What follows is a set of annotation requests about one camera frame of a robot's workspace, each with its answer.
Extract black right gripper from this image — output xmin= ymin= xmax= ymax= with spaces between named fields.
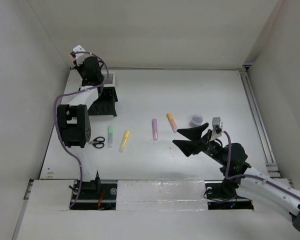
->
xmin=172 ymin=122 xmax=227 ymax=166

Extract green highlighter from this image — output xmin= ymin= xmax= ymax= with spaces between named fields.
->
xmin=107 ymin=125 xmax=113 ymax=148

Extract yellow highlighter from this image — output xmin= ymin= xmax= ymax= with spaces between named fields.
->
xmin=119 ymin=130 xmax=130 ymax=153

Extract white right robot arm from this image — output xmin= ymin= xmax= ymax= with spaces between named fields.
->
xmin=173 ymin=123 xmax=300 ymax=232

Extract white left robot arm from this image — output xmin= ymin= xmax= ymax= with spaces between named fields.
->
xmin=53 ymin=51 xmax=108 ymax=196

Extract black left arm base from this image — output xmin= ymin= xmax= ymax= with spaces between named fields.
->
xmin=68 ymin=172 xmax=118 ymax=211

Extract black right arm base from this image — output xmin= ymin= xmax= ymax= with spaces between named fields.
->
xmin=203 ymin=180 xmax=254 ymax=211

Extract white mesh organizer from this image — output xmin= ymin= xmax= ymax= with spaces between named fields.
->
xmin=101 ymin=70 xmax=116 ymax=88

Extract small round dark container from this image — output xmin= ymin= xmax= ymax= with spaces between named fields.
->
xmin=190 ymin=114 xmax=203 ymax=128

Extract orange highlighter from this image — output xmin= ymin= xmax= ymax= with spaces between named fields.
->
xmin=166 ymin=113 xmax=178 ymax=133

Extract black mesh organizer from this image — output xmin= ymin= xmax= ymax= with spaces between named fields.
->
xmin=88 ymin=87 xmax=118 ymax=117

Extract purple highlighter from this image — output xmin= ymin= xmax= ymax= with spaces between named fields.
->
xmin=152 ymin=118 xmax=158 ymax=141

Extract black scissors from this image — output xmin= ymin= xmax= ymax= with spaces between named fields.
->
xmin=88 ymin=136 xmax=105 ymax=149

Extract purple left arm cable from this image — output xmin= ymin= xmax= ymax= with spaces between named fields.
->
xmin=53 ymin=51 xmax=111 ymax=203

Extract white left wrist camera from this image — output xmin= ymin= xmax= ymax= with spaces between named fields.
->
xmin=70 ymin=44 xmax=90 ymax=66

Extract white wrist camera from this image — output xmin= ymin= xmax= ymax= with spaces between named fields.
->
xmin=210 ymin=117 xmax=223 ymax=140
xmin=70 ymin=44 xmax=90 ymax=66

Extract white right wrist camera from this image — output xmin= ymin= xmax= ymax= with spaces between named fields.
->
xmin=210 ymin=117 xmax=223 ymax=140

